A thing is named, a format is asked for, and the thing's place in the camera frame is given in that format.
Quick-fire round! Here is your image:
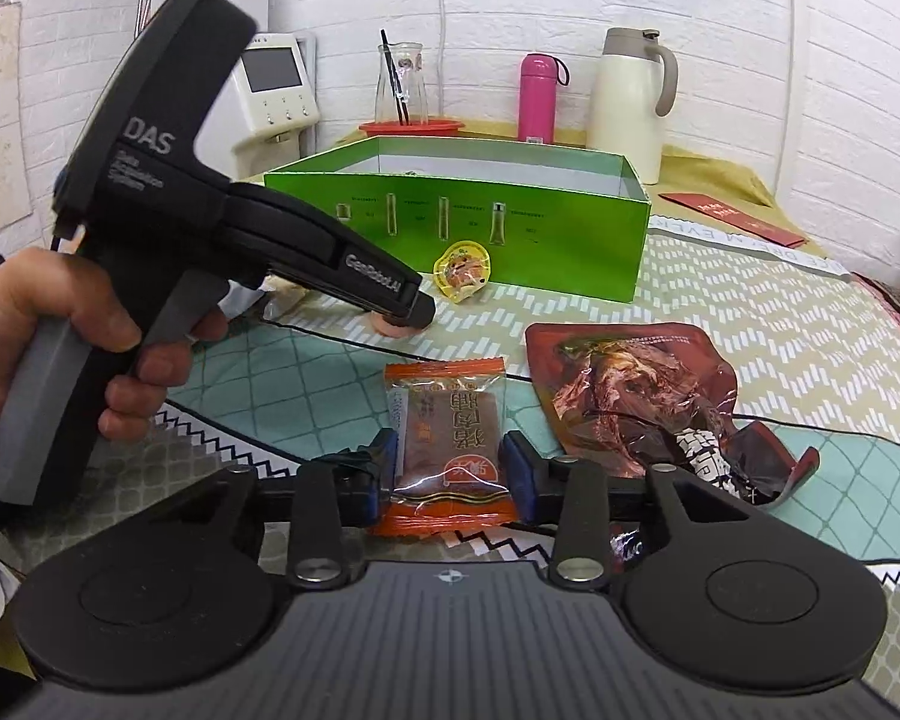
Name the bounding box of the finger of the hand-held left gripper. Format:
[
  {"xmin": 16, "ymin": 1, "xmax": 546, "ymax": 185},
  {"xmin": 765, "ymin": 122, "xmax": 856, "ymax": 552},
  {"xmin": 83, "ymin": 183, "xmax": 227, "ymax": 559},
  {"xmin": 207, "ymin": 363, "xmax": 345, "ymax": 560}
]
[{"xmin": 266, "ymin": 268, "xmax": 437, "ymax": 333}]

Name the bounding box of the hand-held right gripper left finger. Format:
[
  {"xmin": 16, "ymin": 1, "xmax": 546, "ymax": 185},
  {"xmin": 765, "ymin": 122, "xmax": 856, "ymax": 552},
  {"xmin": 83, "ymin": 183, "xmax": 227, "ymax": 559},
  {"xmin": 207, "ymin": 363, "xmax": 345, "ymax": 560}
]
[{"xmin": 184, "ymin": 427, "xmax": 402, "ymax": 590}]

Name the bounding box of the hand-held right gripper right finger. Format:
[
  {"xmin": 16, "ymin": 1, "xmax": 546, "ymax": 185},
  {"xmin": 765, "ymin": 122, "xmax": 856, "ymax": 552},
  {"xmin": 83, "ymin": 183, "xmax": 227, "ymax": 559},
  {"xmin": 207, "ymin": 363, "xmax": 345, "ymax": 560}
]
[{"xmin": 499, "ymin": 431, "xmax": 762, "ymax": 587}]

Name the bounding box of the pale snack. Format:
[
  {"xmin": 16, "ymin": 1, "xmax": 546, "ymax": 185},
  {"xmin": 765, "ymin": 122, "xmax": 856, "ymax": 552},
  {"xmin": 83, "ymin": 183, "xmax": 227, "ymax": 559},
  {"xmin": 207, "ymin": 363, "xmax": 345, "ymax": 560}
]
[{"xmin": 259, "ymin": 274, "xmax": 417, "ymax": 340}]

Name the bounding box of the small yellow jelly cup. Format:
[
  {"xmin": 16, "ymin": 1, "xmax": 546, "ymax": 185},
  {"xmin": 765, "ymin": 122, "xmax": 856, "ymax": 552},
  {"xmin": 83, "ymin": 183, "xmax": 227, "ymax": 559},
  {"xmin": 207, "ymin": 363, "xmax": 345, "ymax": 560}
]
[{"xmin": 433, "ymin": 240, "xmax": 492, "ymax": 305}]

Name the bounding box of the orange jerky snack packet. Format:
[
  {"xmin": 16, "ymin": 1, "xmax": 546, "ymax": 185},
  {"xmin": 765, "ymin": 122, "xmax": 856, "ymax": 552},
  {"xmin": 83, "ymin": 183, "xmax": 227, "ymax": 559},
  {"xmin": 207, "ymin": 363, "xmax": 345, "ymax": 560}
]
[{"xmin": 371, "ymin": 356, "xmax": 522, "ymax": 537}]

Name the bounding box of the dark red meat packet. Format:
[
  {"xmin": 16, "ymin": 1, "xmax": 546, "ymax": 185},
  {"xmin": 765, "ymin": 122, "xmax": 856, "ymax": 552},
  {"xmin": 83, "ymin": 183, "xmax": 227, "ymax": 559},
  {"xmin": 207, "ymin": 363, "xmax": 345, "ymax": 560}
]
[{"xmin": 525, "ymin": 321, "xmax": 822, "ymax": 565}]

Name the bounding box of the green cardboard box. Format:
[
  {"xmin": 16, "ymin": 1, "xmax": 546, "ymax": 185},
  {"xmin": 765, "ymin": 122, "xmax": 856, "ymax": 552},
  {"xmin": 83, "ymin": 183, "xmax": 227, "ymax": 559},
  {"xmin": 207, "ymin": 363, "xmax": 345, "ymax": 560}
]
[{"xmin": 262, "ymin": 136, "xmax": 652, "ymax": 305}]

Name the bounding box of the person's left hand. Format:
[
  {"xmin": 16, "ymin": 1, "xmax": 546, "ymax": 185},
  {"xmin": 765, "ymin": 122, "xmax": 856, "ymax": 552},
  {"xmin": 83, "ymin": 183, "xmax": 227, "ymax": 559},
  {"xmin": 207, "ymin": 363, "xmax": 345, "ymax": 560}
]
[{"xmin": 0, "ymin": 244, "xmax": 230, "ymax": 442}]

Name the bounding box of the white dispenser with screen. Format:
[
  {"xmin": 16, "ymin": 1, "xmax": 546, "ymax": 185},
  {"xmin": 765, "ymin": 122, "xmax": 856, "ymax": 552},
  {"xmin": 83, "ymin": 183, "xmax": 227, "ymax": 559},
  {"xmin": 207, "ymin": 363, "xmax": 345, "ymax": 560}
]
[{"xmin": 221, "ymin": 31, "xmax": 323, "ymax": 182}]

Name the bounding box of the red plastic basket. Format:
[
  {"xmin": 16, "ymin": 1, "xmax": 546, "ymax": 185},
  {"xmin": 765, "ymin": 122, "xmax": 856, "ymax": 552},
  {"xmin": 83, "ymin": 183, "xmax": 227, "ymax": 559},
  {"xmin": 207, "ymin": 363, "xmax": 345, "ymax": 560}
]
[{"xmin": 358, "ymin": 117, "xmax": 466, "ymax": 139}]

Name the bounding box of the clear glass carafe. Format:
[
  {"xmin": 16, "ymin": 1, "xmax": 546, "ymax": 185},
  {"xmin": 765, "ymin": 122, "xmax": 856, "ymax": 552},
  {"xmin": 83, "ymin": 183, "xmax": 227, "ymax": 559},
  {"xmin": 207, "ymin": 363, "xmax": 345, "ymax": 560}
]
[{"xmin": 375, "ymin": 42, "xmax": 430, "ymax": 125}]

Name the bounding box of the black straw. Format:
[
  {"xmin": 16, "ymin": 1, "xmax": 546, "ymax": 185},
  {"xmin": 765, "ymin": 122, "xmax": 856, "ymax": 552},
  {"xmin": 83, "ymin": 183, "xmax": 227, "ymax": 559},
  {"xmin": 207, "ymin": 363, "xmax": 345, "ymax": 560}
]
[
  {"xmin": 386, "ymin": 52, "xmax": 413, "ymax": 125},
  {"xmin": 379, "ymin": 30, "xmax": 410, "ymax": 125}
]

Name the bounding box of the pink thermos bottle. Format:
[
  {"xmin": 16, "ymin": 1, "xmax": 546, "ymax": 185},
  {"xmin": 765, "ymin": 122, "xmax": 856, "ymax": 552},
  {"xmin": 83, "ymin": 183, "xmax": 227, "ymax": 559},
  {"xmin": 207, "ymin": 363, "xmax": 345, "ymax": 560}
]
[{"xmin": 517, "ymin": 52, "xmax": 571, "ymax": 145}]

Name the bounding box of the cream thermal jug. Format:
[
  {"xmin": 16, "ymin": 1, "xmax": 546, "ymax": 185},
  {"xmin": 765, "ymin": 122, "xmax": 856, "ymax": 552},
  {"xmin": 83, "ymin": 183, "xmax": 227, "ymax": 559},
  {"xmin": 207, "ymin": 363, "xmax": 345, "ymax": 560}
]
[{"xmin": 586, "ymin": 27, "xmax": 680, "ymax": 185}]

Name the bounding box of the red envelope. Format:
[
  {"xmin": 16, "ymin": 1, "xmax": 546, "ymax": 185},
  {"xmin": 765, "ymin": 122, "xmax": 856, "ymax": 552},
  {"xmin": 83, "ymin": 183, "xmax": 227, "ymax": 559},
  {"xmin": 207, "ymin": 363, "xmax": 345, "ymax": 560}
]
[{"xmin": 658, "ymin": 191, "xmax": 807, "ymax": 248}]

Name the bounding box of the white wall cable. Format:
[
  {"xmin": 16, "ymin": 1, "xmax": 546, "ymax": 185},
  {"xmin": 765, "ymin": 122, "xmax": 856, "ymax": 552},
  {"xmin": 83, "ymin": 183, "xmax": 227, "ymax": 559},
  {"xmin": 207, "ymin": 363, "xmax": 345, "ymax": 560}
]
[{"xmin": 436, "ymin": 0, "xmax": 452, "ymax": 121}]

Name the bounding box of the white wall pipe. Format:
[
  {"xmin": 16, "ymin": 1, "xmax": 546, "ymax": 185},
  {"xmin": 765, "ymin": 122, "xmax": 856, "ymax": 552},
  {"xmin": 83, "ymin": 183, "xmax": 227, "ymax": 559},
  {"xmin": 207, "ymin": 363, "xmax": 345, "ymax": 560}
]
[{"xmin": 774, "ymin": 0, "xmax": 797, "ymax": 188}]

